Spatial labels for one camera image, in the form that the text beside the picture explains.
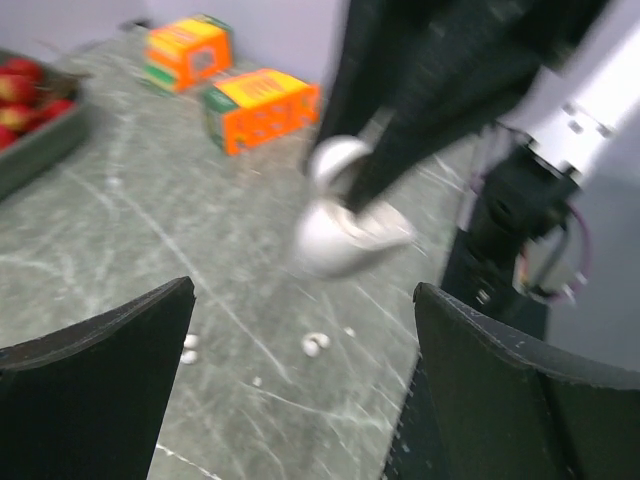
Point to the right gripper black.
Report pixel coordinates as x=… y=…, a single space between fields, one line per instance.
x=444 y=69

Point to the orange flat box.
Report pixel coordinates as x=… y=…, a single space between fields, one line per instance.
x=251 y=109

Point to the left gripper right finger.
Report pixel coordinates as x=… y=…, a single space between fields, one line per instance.
x=487 y=401

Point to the grey fruit tray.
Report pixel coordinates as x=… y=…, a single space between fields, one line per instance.
x=40 y=150

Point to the red lychee bunch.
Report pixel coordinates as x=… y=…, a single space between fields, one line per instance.
x=29 y=100

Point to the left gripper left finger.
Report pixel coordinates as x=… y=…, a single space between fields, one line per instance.
x=88 y=401

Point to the orange green box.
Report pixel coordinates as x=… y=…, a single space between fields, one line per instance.
x=182 y=54

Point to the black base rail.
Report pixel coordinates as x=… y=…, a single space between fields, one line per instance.
x=493 y=298

